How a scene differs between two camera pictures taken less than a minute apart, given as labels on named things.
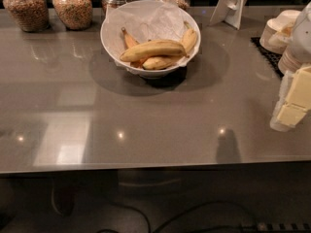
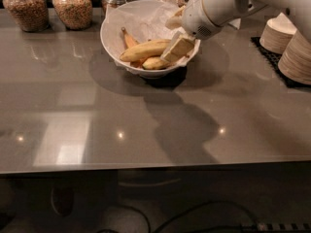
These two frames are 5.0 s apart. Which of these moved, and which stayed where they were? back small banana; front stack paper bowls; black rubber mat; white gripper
Moved: white gripper
Stayed: front stack paper bowls; back small banana; black rubber mat
